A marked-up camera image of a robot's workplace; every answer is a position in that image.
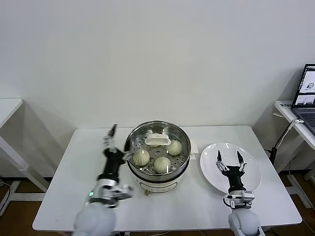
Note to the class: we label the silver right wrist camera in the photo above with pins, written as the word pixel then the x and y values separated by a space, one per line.
pixel 246 196

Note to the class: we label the white round plate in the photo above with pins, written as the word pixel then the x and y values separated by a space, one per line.
pixel 253 159

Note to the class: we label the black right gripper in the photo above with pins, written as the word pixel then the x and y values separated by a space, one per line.
pixel 235 179

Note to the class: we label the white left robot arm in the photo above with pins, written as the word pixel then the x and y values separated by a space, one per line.
pixel 96 218

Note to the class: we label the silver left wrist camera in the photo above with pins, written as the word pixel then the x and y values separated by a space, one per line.
pixel 124 191

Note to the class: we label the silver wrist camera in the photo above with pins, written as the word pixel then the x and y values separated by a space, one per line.
pixel 124 191
pixel 246 196

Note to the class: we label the white side table with laptop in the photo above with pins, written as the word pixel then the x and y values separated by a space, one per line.
pixel 285 108

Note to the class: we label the black power adapter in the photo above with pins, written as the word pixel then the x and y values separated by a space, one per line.
pixel 273 153

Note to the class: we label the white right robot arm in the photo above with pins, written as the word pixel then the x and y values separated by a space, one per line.
pixel 246 221

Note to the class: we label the stainless steel steamer basket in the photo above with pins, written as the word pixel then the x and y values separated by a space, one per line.
pixel 131 137

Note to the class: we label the round glass lid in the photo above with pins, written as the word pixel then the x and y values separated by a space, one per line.
pixel 157 140

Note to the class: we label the white steamed baozi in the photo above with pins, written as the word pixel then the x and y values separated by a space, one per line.
pixel 162 165
pixel 141 157
pixel 175 147
pixel 154 145

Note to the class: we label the dark laptop computer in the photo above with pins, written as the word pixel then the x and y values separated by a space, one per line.
pixel 305 98

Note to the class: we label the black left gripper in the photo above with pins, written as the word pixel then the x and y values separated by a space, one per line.
pixel 112 164

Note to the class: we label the empty white side table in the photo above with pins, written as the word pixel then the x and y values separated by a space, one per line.
pixel 9 105

